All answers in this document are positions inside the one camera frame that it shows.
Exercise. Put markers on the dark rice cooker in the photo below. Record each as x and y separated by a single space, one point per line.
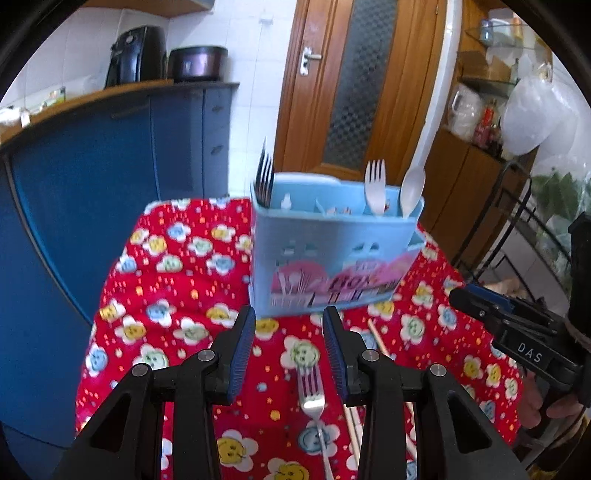
198 64

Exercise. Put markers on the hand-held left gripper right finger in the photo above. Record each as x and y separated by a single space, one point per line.
337 355

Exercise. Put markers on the glass shelf with jars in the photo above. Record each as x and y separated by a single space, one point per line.
503 34

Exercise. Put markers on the white plastic fork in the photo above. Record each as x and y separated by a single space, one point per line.
375 184

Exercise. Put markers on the blue base cabinets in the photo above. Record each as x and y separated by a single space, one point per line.
92 184

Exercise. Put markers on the red bottles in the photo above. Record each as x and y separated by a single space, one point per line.
488 127

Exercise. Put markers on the wooden shelf unit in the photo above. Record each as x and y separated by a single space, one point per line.
457 184

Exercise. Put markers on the wood and white chopstick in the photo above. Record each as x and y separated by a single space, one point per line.
354 438
379 337

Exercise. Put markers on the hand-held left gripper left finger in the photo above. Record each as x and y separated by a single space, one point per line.
240 355

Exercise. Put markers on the green leafy vegetables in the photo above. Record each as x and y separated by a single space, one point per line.
558 198

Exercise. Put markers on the wooden door with glass pane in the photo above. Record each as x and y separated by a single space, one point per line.
304 120

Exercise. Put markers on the white plastic spoon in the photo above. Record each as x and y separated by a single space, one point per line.
412 189

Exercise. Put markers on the white plastic bag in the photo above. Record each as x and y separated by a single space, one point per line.
535 115

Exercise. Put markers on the kitchen countertop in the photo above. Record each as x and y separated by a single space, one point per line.
115 94

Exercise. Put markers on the black air fryer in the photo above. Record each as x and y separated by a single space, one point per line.
136 55

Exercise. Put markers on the person's right hand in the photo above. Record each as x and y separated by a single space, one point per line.
533 397

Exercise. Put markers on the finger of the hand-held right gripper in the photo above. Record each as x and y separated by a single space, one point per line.
475 307

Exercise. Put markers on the red flower-print tablecloth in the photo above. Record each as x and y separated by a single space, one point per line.
184 286

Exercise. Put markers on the clear plastic bag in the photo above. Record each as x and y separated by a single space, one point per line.
464 110

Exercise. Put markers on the light blue plastic utensil box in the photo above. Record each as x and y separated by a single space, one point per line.
323 249

